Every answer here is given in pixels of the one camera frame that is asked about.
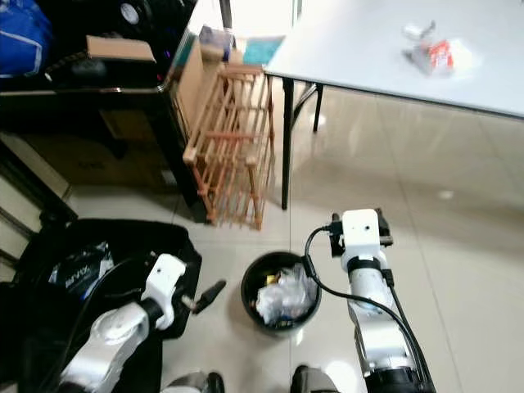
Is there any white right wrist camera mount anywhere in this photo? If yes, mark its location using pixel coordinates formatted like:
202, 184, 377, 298
340, 208, 382, 260

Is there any clear printed plastic package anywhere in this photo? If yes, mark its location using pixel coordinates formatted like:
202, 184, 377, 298
47, 241, 115, 296

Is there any round black rubbish bin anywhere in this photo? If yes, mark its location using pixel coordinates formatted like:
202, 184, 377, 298
242, 251, 321, 337

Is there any crumpled white paper scrap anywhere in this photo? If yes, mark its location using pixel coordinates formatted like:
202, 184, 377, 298
401, 20, 436, 42

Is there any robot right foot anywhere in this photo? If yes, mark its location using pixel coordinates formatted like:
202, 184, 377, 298
291, 364, 345, 393

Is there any white table with black legs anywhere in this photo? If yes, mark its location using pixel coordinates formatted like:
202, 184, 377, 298
266, 0, 524, 212

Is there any wooden slatted rack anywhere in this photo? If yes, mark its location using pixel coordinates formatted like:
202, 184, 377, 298
182, 63, 276, 231

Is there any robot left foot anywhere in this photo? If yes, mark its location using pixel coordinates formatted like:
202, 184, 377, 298
162, 373, 226, 393

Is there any black device with round face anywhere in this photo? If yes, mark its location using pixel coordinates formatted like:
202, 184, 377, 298
118, 2, 142, 26

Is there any brown cardboard sheet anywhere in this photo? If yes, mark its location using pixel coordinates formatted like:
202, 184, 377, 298
174, 37, 222, 136

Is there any small brown cardboard box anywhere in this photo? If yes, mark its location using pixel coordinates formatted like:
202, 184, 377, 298
85, 35, 156, 64

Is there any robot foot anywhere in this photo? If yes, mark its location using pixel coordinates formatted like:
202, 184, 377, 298
162, 373, 226, 393
291, 364, 345, 393

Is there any red and silver snack wrapper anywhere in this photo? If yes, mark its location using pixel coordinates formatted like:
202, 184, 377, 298
403, 37, 480, 79

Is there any blue fabric bag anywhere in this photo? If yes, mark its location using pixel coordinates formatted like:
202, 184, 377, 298
0, 0, 54, 79

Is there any glossy black desk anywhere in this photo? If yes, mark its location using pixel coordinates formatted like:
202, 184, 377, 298
0, 75, 208, 224

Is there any teal floor mat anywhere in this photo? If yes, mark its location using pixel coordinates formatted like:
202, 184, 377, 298
244, 35, 286, 66

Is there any crumpled clear plastic trash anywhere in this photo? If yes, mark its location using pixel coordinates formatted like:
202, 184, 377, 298
255, 264, 318, 327

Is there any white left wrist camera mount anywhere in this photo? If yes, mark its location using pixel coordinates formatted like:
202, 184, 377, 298
142, 253, 187, 328

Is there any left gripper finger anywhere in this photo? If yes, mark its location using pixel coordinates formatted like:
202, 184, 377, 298
191, 280, 227, 314

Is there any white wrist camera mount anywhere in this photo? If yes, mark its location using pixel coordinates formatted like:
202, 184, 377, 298
340, 208, 382, 260
142, 253, 187, 328

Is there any open black bag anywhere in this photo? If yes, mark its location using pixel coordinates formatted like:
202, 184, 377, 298
0, 217, 197, 393

